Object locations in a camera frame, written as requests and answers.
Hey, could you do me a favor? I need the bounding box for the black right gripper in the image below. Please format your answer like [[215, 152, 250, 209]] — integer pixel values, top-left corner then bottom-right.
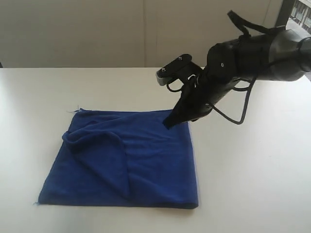
[[163, 75, 240, 129]]

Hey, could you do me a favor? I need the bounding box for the blue microfibre towel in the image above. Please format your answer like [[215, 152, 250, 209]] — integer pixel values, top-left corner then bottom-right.
[[38, 109, 199, 209]]

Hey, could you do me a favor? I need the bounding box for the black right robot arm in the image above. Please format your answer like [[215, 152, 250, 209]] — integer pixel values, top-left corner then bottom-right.
[[156, 30, 311, 128]]

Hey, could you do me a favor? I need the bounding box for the beige partition panel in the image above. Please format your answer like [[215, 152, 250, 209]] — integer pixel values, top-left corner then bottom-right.
[[0, 0, 282, 67]]

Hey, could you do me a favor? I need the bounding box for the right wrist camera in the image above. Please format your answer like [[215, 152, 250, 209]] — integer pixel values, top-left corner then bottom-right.
[[156, 54, 202, 86]]

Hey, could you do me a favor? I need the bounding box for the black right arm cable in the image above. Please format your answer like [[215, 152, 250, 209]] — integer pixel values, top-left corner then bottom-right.
[[208, 58, 277, 126]]

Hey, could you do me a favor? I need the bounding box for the black velcro strap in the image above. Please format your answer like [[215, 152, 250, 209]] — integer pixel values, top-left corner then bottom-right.
[[227, 10, 286, 37]]

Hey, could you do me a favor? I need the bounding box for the dark window frame post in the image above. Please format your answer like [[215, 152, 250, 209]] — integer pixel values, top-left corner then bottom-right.
[[275, 0, 295, 27]]

